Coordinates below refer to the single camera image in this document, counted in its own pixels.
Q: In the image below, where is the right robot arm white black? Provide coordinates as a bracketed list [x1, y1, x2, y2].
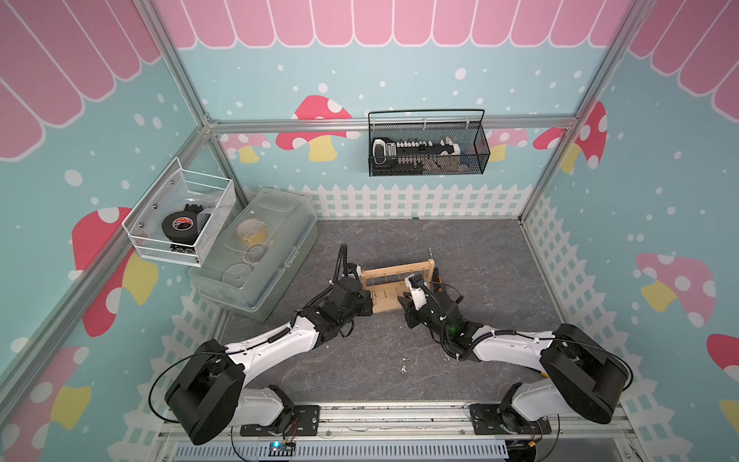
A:
[398, 286, 633, 437]

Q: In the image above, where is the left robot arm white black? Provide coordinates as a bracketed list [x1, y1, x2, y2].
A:
[165, 244, 373, 446]

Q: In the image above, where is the wooden jewelry display stand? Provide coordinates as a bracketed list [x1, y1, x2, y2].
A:
[360, 259, 436, 314]

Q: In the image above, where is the orange black screwdriver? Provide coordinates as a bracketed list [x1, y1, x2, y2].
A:
[428, 248, 444, 292]

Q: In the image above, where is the translucent green storage box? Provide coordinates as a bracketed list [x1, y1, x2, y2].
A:
[189, 190, 318, 321]

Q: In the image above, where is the black tape roll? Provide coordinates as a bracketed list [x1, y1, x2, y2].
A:
[162, 211, 199, 246]

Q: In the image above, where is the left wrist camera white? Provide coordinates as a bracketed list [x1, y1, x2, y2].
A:
[344, 263, 361, 280]

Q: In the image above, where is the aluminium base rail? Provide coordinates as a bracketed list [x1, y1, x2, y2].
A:
[150, 402, 647, 461]

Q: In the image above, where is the black wire mesh basket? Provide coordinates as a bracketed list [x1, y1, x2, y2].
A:
[367, 109, 491, 176]

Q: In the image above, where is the clear acrylic wall bin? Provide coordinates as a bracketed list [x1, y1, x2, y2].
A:
[122, 159, 236, 268]

